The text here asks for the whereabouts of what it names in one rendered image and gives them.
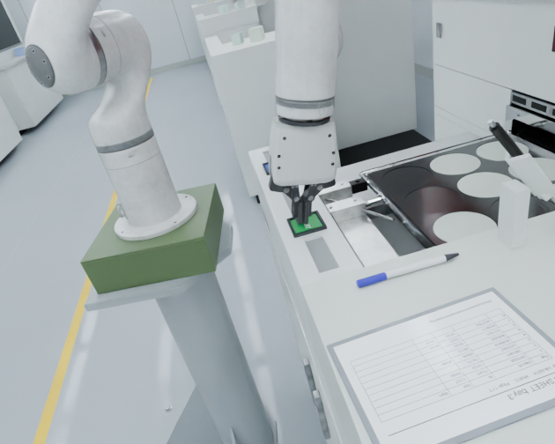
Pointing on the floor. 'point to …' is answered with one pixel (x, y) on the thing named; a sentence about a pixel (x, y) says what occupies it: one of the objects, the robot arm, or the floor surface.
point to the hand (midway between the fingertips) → (301, 210)
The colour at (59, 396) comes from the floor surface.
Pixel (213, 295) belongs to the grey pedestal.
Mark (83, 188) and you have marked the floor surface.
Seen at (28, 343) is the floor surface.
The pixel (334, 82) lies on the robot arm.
